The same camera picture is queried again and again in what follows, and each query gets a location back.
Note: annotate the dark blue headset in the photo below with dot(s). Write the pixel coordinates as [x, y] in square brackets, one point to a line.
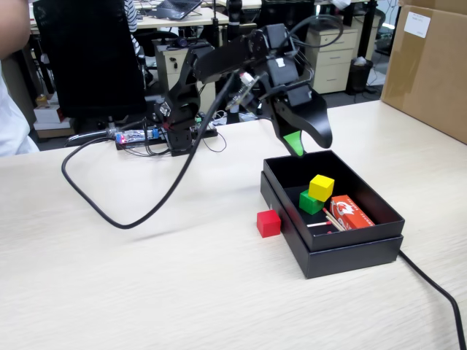
[178, 42]

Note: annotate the black mesh office chair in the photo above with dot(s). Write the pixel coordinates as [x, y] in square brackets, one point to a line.
[91, 54]

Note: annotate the black trash bin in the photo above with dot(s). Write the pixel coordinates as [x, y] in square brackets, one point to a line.
[359, 78]

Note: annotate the person in white shirt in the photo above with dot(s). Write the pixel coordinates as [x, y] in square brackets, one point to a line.
[11, 120]

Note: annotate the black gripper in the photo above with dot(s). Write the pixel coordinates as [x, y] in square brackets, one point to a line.
[295, 95]

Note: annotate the black open box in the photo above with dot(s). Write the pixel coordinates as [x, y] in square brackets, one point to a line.
[346, 260]

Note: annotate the light wooden desk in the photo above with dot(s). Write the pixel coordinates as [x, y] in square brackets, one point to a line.
[164, 22]

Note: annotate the red wooden cube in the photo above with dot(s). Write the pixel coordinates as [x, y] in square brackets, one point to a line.
[268, 224]

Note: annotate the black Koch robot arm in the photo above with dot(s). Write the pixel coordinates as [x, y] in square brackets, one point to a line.
[219, 60]

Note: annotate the black laptop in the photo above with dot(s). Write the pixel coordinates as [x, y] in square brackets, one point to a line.
[175, 7]

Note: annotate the black vertical pole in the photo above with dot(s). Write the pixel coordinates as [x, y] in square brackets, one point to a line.
[233, 14]

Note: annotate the black cardboard box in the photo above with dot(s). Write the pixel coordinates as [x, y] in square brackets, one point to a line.
[365, 189]

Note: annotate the yellow wooden cube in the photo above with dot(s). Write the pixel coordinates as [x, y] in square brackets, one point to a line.
[321, 187]

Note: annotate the white storage box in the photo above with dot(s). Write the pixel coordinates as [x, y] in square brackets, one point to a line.
[47, 114]

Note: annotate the bare person forearm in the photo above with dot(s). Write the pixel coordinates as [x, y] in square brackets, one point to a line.
[11, 25]

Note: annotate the green wooden cube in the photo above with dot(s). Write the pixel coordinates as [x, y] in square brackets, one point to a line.
[309, 204]

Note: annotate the orange matchbox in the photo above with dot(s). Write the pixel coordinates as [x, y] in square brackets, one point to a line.
[350, 215]

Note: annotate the person in striped shirt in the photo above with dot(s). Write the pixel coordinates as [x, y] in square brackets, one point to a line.
[131, 18]

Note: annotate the small camera circuit board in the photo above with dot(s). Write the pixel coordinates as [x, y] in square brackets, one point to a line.
[242, 89]

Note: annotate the beige drawer cabinet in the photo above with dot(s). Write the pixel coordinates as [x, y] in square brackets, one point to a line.
[171, 69]
[332, 54]

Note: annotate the large brown cardboard box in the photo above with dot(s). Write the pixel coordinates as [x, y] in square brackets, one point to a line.
[427, 73]

